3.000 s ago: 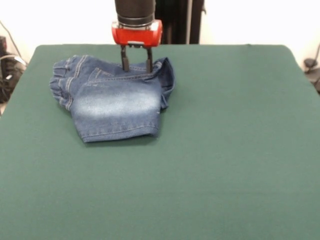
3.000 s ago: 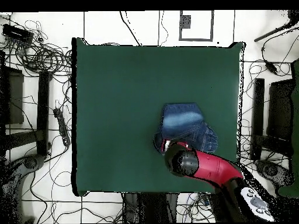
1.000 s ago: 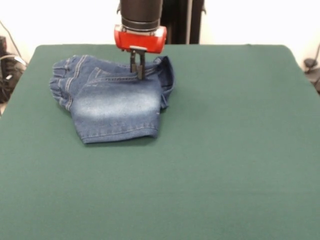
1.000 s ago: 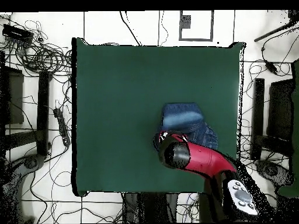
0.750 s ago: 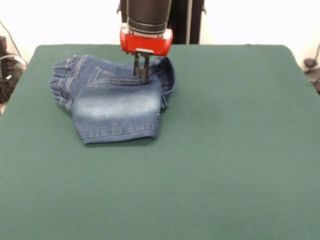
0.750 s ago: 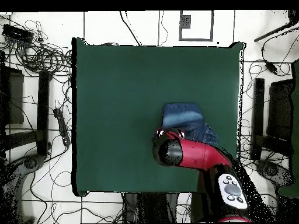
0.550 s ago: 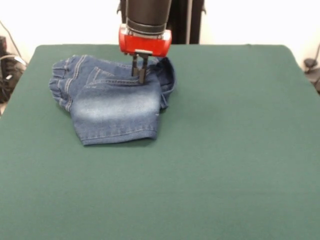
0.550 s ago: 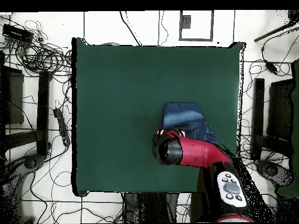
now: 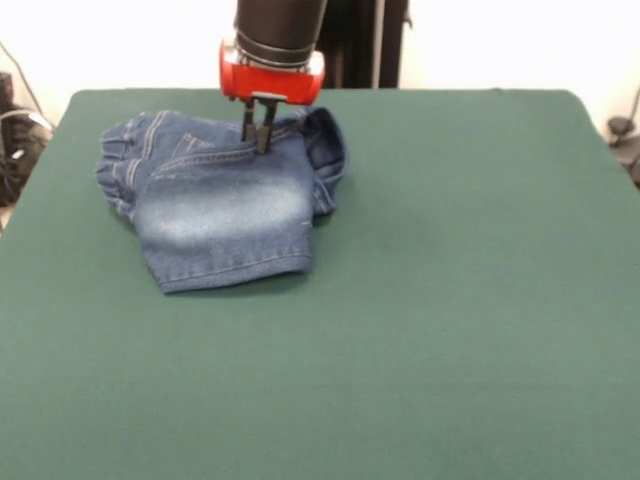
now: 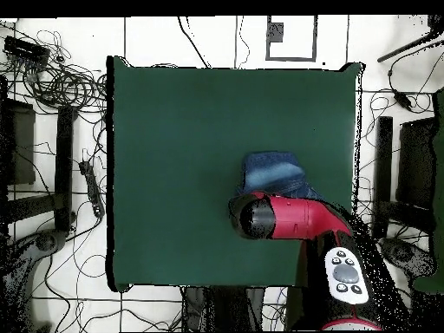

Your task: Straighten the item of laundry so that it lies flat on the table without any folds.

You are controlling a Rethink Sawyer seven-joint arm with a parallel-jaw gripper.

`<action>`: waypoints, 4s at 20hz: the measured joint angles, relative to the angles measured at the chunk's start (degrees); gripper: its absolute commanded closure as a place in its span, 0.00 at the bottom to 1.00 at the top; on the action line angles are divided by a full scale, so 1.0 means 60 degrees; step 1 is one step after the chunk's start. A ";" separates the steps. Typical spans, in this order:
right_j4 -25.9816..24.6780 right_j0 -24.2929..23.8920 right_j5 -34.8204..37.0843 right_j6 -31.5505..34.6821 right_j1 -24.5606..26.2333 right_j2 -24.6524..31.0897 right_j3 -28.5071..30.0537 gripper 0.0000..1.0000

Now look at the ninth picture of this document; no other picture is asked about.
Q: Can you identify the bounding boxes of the dark green table cloth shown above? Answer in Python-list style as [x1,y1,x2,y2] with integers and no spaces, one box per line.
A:
[0,88,640,480]

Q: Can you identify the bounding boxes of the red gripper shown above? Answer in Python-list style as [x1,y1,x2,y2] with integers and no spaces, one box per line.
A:
[218,39,328,154]

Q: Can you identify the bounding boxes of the blue denim jeans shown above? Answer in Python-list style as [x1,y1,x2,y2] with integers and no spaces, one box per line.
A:
[93,105,351,295]

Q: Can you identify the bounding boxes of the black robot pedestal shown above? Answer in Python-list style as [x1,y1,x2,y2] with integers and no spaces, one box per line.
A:
[319,0,415,90]

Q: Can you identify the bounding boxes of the black wheeled stand base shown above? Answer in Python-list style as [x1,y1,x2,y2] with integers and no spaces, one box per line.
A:
[0,72,55,207]
[607,115,640,189]

